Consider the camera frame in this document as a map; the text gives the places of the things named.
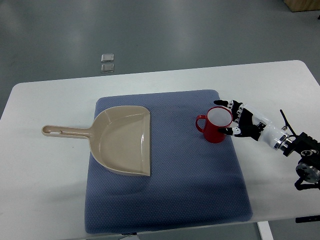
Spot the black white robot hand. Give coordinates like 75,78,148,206
214,100,290,150

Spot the red cup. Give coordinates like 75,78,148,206
195,106,233,144

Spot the beige plastic dustpan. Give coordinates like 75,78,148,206
41,105,151,177

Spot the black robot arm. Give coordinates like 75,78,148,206
279,110,320,191

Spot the blue cushion mat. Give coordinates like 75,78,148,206
84,89,253,234

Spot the white table leg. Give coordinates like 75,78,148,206
257,221,274,240

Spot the black table control panel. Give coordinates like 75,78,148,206
295,215,320,224

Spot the wooden box corner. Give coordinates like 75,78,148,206
283,0,320,12

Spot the upper metal floor plate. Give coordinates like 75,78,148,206
101,53,114,63

